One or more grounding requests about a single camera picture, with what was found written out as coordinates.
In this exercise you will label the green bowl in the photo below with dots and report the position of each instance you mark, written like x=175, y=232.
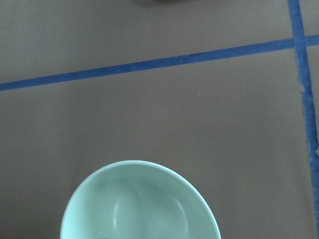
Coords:
x=137, y=199

